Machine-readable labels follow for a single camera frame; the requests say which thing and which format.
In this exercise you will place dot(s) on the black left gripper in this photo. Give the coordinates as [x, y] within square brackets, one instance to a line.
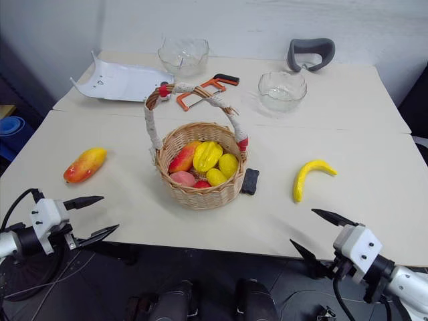
[68, 230]

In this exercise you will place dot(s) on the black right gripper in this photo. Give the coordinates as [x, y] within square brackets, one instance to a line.
[342, 267]

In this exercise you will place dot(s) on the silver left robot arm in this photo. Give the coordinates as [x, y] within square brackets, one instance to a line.
[26, 239]

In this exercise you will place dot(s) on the small red fruit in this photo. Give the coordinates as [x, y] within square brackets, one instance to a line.
[202, 184]

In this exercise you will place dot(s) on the yellow starfruit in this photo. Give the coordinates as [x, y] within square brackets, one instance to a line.
[207, 155]

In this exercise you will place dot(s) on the red yellow mango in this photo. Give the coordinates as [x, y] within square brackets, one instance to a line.
[85, 165]
[182, 158]

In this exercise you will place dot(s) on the yellow banana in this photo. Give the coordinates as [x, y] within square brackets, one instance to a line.
[304, 175]

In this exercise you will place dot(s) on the black round stand base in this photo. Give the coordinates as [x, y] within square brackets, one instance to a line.
[30, 277]

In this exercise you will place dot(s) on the dark rounded shape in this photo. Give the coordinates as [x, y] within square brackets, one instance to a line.
[255, 299]
[175, 301]

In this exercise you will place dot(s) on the black rectangular sponge block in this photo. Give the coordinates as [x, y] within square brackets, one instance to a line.
[250, 181]

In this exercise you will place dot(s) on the pink peach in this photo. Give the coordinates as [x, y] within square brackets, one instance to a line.
[182, 179]

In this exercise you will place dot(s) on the blue rolled foam mat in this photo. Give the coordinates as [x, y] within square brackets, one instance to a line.
[11, 130]

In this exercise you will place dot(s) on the yellow lemon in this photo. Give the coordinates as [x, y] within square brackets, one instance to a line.
[228, 165]
[216, 176]

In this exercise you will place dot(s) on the white plastic tray part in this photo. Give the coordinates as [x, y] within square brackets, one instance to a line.
[127, 83]

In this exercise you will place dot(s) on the orange hacksaw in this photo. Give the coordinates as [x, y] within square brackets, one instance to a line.
[182, 100]

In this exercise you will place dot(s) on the clear glass bowl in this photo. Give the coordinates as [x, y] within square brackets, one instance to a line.
[184, 57]
[282, 92]

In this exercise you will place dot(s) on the grey headset face pad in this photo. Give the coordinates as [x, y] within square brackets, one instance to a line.
[296, 53]

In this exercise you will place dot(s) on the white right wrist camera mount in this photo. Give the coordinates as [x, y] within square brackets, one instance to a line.
[362, 244]

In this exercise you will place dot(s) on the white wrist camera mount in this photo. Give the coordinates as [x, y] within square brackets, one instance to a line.
[362, 244]
[47, 214]

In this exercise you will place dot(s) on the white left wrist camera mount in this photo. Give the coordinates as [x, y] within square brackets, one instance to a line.
[47, 214]

